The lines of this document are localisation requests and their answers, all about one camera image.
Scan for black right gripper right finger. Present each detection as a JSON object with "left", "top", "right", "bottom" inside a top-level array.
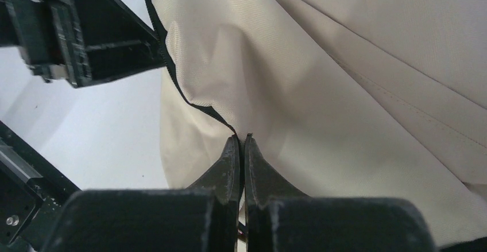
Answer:
[{"left": 243, "top": 135, "right": 436, "bottom": 251}]

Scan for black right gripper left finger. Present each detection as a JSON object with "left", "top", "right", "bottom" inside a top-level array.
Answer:
[{"left": 42, "top": 136, "right": 241, "bottom": 251}]

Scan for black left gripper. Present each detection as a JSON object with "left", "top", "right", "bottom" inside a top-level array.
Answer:
[{"left": 1, "top": 0, "right": 165, "bottom": 88}]

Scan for cream canvas student bag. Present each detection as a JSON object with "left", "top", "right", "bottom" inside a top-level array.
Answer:
[{"left": 146, "top": 0, "right": 486, "bottom": 247}]

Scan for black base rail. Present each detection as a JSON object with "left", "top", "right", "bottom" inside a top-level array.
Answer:
[{"left": 1, "top": 123, "right": 79, "bottom": 251}]

